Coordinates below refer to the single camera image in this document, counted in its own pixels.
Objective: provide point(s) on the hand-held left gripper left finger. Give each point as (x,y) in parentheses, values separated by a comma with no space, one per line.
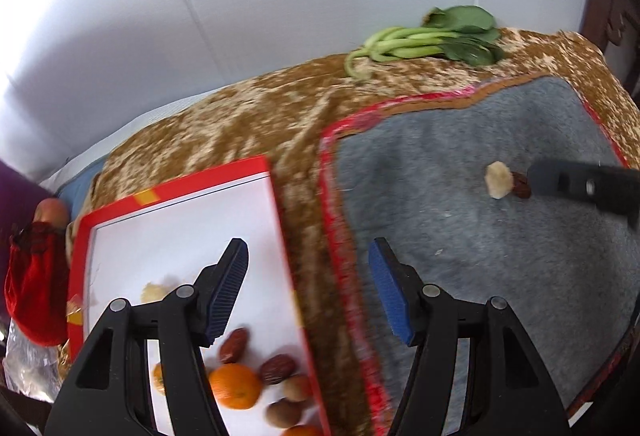
(227,301)

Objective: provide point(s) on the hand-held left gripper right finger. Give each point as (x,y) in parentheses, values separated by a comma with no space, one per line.
(392,301)

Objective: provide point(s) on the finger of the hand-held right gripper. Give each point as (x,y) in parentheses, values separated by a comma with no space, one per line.
(550,178)

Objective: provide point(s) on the red jujube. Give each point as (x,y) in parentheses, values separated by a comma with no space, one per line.
(521,188)
(277,368)
(235,345)

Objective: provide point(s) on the peeled banana piece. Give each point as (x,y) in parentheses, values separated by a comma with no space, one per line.
(499,181)
(156,292)

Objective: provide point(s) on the orange mandarin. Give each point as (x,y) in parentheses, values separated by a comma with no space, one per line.
(159,378)
(235,386)
(301,431)

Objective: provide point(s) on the red and white box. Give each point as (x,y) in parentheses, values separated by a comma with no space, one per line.
(175,226)

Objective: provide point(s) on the brown longan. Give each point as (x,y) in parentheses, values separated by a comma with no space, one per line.
(284,412)
(298,387)

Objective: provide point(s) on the grey mat with red edge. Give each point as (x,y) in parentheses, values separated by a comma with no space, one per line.
(475,256)

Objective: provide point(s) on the brown gold velvet cloth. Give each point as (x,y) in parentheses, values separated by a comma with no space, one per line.
(240,125)

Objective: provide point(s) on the dark wooden furniture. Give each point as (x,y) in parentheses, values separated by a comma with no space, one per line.
(620,15)

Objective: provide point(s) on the blue grey cloth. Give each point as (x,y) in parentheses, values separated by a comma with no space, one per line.
(75,191)

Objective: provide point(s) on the green choy sum bunch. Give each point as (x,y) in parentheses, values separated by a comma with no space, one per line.
(415,45)

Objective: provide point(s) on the red cloth bag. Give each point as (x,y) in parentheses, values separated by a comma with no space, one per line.
(35,286)

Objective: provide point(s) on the reddish apple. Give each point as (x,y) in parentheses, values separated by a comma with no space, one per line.
(52,211)

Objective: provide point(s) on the clear plastic bag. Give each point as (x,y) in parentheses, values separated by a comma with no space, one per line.
(27,366)

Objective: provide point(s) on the purple cloth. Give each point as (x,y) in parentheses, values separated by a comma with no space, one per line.
(15,196)

